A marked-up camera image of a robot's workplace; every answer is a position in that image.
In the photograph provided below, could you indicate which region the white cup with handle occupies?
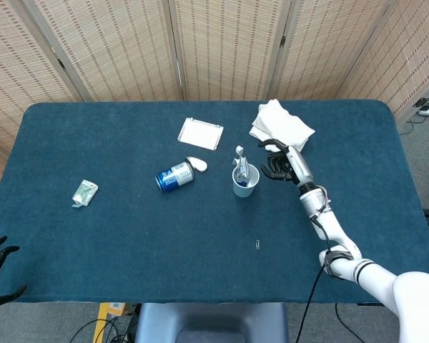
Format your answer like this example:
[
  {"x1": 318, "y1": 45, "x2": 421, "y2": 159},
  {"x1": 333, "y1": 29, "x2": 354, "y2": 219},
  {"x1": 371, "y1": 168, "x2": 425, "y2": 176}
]
[{"x1": 231, "y1": 159, "x2": 261, "y2": 198}]

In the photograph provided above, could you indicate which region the black floor cable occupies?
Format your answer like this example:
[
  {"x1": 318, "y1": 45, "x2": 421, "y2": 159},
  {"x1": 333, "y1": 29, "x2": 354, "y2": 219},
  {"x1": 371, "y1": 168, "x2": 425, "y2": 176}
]
[{"x1": 69, "y1": 314, "x2": 137, "y2": 343}]

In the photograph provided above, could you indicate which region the blue covered table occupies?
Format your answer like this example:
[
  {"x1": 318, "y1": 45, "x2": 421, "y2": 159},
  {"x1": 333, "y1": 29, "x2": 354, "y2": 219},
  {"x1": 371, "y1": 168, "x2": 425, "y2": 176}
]
[{"x1": 0, "y1": 99, "x2": 426, "y2": 304}]

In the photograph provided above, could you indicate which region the blue white toothpaste tube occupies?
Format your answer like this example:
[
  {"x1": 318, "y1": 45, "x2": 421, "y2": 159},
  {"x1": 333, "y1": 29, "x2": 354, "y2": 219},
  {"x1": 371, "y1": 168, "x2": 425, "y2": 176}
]
[{"x1": 235, "y1": 156, "x2": 251, "y2": 187}]

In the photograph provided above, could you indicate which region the yellow frame piece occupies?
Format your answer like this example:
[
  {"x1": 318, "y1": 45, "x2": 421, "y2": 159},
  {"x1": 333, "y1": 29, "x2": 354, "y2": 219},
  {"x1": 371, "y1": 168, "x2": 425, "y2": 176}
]
[{"x1": 94, "y1": 302, "x2": 129, "y2": 343}]

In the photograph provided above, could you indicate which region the woven folding screen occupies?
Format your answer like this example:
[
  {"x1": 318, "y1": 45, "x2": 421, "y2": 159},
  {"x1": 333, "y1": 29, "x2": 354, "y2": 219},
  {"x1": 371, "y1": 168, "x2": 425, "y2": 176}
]
[{"x1": 0, "y1": 0, "x2": 429, "y2": 154}]

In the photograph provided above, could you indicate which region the white plastic tray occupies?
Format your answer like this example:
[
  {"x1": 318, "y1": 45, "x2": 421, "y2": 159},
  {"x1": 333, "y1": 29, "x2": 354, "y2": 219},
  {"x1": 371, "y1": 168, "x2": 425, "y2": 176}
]
[{"x1": 177, "y1": 116, "x2": 225, "y2": 151}]

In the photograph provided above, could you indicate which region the blue silver drink can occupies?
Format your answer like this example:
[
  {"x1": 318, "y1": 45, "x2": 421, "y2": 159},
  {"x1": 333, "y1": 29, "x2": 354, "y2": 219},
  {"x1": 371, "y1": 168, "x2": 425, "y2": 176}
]
[{"x1": 155, "y1": 161, "x2": 195, "y2": 194}]

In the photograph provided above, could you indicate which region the crumpled white cloth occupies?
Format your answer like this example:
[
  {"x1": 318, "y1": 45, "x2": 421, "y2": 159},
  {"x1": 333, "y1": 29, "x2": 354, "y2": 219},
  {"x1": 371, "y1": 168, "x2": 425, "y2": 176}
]
[{"x1": 249, "y1": 99, "x2": 316, "y2": 153}]

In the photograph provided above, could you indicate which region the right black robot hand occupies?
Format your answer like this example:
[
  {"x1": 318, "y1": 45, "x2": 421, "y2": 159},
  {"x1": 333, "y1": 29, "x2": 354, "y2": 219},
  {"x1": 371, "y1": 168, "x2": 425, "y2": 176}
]
[{"x1": 257, "y1": 139, "x2": 315, "y2": 188}]

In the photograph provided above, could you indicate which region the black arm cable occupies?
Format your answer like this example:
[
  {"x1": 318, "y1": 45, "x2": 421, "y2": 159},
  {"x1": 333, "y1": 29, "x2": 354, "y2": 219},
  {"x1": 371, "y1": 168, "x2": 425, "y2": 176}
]
[{"x1": 295, "y1": 205, "x2": 355, "y2": 343}]

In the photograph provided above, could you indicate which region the green white tissue pack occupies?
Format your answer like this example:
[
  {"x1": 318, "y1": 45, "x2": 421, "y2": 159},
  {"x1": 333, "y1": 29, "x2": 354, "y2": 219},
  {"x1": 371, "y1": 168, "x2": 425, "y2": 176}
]
[{"x1": 71, "y1": 179, "x2": 99, "y2": 209}]

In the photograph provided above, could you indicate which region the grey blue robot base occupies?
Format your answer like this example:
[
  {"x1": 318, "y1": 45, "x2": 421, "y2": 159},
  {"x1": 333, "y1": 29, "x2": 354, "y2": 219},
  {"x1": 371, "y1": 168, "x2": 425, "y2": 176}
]
[{"x1": 134, "y1": 302, "x2": 290, "y2": 343}]

